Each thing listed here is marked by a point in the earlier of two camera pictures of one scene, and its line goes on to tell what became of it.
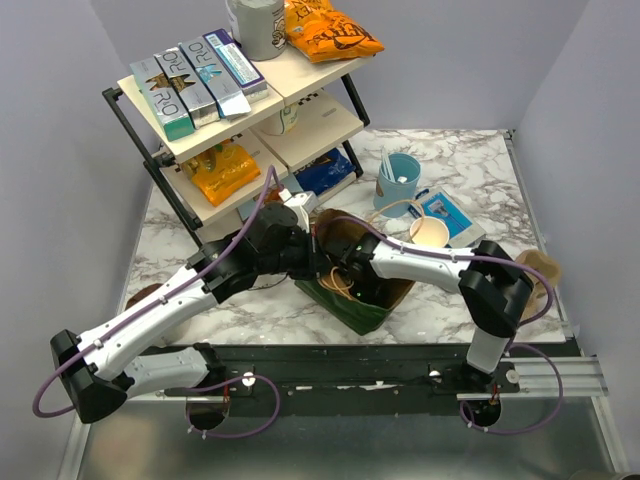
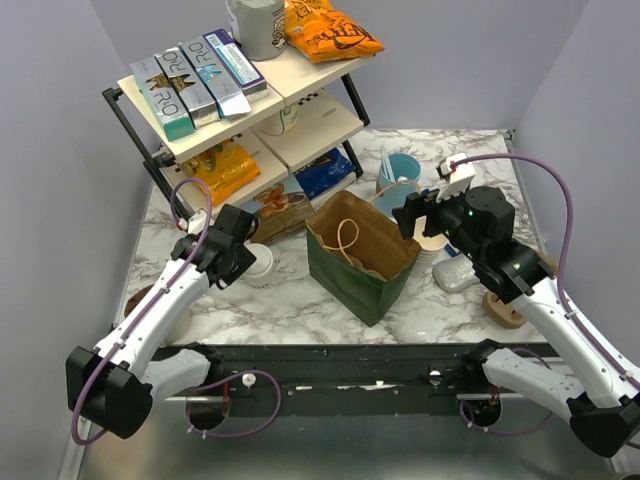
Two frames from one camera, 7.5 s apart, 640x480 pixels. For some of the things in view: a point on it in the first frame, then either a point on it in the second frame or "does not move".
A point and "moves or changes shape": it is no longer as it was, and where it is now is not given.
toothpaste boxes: (230, 101) does not move
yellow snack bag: (222, 170) does not move
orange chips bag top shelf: (319, 33) does not move
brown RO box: (202, 106) does not move
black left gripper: (309, 268) → (246, 259)
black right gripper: (380, 297) → (406, 216)
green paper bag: (328, 291) moves or changes shape
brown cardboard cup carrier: (538, 295) → (509, 315)
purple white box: (243, 71) does not move
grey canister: (260, 27) does not move
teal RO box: (163, 99) does not move
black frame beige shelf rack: (297, 141) does not move
